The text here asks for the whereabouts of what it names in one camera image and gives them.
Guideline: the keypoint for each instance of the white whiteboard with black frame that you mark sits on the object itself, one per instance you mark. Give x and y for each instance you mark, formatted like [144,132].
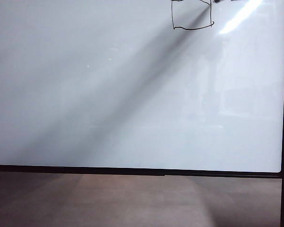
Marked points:
[132,94]

